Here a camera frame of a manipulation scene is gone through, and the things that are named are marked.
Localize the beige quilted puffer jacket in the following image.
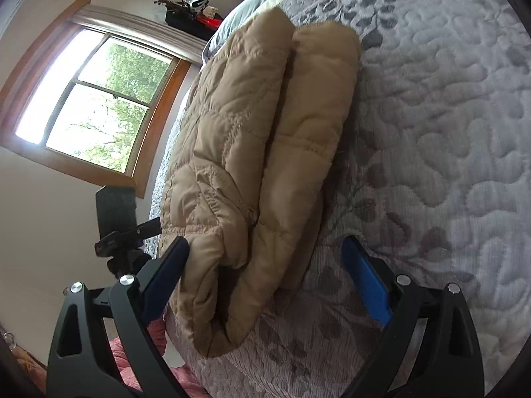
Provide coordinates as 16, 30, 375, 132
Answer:
158, 8, 362, 358

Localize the wooden framed window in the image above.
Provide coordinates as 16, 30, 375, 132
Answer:
1, 0, 192, 198

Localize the grey pillow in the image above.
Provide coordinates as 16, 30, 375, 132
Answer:
201, 0, 265, 65

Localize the grey white quilted bedspread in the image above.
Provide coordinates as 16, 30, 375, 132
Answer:
167, 0, 530, 397

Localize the pink quilted sleeve forearm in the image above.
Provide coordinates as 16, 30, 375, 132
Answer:
109, 317, 210, 397

